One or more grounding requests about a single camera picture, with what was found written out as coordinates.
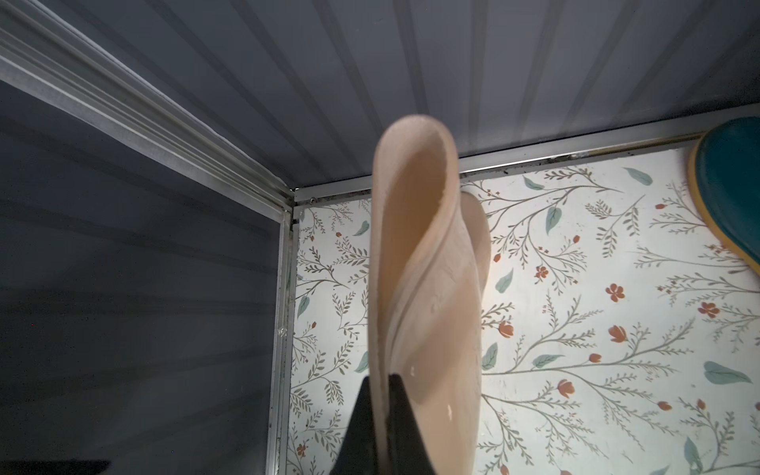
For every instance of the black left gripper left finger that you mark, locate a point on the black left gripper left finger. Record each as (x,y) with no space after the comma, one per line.
(357,455)

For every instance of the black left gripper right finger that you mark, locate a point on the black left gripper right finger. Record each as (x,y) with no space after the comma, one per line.
(407,451)

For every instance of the beige rain boot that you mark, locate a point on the beige rain boot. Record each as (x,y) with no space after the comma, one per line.
(430,250)

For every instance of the dark teal boot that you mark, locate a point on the dark teal boot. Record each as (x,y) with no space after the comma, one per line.
(723,182)

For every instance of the floral floor mat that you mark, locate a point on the floral floor mat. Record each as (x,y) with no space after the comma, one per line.
(619,336)

